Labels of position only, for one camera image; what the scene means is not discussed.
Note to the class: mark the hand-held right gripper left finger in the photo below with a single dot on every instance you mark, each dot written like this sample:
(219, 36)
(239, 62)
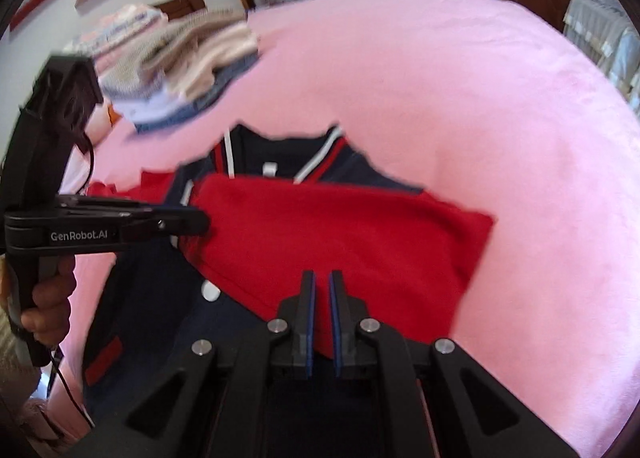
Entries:
(310, 303)

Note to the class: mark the person's left hand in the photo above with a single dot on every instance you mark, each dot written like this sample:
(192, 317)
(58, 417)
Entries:
(50, 305)

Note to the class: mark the red wall strip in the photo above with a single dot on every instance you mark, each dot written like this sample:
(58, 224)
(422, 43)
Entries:
(42, 0)

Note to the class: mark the wooden headboard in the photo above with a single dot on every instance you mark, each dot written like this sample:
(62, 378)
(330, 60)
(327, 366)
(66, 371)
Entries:
(180, 3)

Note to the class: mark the pink blanket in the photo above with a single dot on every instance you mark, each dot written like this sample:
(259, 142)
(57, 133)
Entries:
(475, 113)

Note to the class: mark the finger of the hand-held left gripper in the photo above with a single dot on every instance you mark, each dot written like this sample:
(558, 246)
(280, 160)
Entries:
(175, 223)
(105, 203)

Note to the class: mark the red and navy jacket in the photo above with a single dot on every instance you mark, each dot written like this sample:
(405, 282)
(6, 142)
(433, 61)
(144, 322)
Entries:
(350, 243)

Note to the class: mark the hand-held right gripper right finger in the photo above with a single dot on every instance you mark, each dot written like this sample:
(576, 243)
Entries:
(334, 303)

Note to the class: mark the pile of folded clothes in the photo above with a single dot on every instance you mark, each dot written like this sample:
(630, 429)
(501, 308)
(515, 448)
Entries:
(185, 53)

